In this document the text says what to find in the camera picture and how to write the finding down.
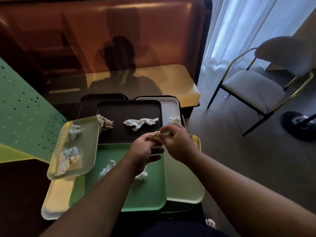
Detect white curtain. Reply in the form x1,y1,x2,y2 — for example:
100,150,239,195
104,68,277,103
201,0,316,70

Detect orange booth bench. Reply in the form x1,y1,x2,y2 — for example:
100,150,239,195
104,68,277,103
0,0,213,121

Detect large stained white napkin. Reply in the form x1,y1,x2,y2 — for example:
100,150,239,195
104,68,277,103
54,147,82,176

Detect person's dark trousers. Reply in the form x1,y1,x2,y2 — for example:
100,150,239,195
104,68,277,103
111,205,230,237

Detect cream tray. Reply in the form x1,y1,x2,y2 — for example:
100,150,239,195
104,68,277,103
41,175,85,220
163,134,205,204

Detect brown stained crumpled napkin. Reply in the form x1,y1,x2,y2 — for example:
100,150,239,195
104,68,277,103
96,114,114,132

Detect long white crumpled napkin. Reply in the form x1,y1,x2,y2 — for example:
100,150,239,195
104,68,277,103
123,118,159,132

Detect dark brown tray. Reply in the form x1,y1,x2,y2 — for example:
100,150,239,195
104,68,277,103
96,100,163,145

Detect green perforated panel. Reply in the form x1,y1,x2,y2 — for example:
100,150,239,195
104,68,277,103
0,58,69,164

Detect white chair with gold frame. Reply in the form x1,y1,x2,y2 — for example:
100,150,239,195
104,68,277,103
207,36,316,136

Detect black round table base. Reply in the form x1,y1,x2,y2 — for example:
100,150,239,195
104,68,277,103
281,111,316,142

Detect person's left hand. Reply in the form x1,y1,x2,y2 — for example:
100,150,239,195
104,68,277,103
123,132,165,173

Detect black tray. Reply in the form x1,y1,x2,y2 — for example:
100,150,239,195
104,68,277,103
77,93,129,120

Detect pale yellow-green tray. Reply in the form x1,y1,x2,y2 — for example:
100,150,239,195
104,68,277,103
47,116,100,181

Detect person's right forearm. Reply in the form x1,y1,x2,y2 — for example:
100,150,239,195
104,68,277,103
185,149,316,237

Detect white tray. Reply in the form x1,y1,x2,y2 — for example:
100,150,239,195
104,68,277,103
134,97,182,127

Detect person's right hand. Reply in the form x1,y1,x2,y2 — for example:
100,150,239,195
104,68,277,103
160,124,198,166

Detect green tray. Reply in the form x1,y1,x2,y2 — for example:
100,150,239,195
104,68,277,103
69,143,167,212

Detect person's left forearm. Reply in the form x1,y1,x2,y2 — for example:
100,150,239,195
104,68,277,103
39,155,142,237

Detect brown napkin ball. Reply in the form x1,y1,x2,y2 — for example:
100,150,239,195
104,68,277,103
149,131,164,142

